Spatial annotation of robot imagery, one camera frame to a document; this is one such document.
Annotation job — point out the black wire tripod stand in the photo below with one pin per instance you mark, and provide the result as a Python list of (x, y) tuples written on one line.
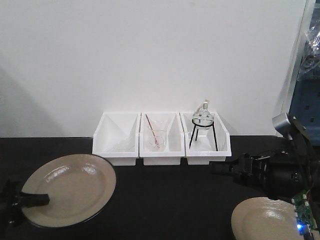
[(203, 136)]

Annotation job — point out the blue-grey pegboard drying rack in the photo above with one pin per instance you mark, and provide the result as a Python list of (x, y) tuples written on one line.
[(303, 102)]

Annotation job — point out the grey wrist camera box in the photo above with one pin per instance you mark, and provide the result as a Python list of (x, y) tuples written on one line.
[(282, 125)]

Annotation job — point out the white plastic bin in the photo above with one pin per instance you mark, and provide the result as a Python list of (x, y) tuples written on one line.
[(175, 146), (116, 138), (223, 141)]

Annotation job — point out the left white plastic bin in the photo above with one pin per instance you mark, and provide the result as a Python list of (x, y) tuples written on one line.
[(116, 138)]

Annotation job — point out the clear glass beaker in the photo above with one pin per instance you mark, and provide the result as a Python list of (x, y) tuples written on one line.
[(161, 134)]

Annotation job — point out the beige round plate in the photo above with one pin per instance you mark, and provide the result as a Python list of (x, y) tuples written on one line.
[(78, 186), (260, 218)]

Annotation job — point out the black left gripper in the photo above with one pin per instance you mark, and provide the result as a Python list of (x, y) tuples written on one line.
[(10, 200)]

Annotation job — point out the middle white plastic bin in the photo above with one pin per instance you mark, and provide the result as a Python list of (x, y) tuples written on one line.
[(175, 146)]

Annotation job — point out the glass alcohol lamp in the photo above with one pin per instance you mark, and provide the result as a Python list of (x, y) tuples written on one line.
[(202, 118)]

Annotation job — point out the plastic bag of pegs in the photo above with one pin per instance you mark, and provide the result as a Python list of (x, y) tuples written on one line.
[(308, 55)]

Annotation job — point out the right white plastic bin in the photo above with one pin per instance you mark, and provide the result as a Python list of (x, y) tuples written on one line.
[(223, 141)]

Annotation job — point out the green circuit board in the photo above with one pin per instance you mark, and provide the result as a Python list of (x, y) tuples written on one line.
[(305, 221)]

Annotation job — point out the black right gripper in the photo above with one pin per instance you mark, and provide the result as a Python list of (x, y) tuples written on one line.
[(279, 174)]

